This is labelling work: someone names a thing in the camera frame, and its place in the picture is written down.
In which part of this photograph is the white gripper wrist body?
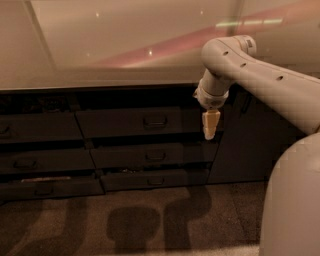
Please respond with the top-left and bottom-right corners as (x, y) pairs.
(193, 86), (229, 110)

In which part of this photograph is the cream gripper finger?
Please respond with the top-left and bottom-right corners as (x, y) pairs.
(211, 110), (220, 139)
(202, 112), (211, 140)

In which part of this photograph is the dark drawer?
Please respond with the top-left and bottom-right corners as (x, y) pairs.
(76, 107), (202, 138)
(101, 169), (209, 191)
(0, 176), (104, 201)
(90, 141), (218, 168)
(0, 149), (95, 174)
(0, 113), (82, 144)

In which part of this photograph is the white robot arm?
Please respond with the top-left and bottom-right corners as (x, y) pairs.
(194, 35), (320, 256)

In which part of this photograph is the dark cabinet door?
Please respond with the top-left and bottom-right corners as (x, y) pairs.
(208, 85), (305, 184)

